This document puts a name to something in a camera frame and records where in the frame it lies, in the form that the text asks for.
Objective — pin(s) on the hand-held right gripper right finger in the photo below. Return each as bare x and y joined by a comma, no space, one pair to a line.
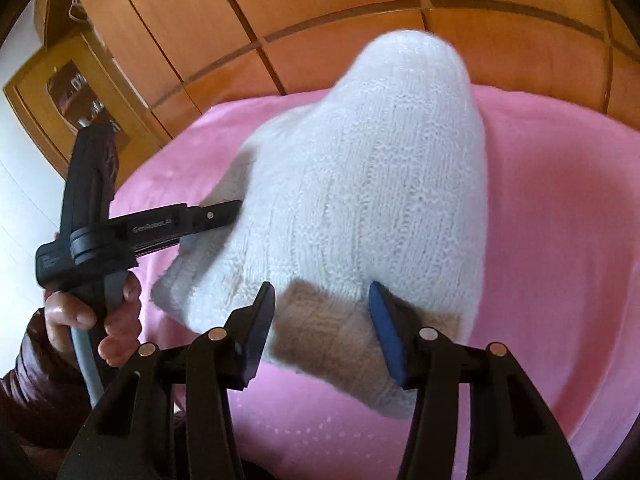
386,337

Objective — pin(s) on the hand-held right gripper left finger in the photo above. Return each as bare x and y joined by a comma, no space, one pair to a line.
256,332

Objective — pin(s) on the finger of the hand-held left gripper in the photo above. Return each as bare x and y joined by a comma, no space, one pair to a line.
220,214

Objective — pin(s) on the white knitted sweater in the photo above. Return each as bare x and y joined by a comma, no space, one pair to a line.
375,185

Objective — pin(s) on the person's left forearm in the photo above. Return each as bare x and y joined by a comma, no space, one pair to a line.
40,400

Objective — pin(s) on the person's left hand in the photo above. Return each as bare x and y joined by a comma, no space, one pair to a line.
117,325

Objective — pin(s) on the wooden glass door cabinet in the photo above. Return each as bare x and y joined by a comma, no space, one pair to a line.
65,85

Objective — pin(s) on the pink blanket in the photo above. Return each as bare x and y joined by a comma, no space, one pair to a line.
550,260

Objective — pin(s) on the wooden wardrobe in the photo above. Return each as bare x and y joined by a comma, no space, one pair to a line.
325,10

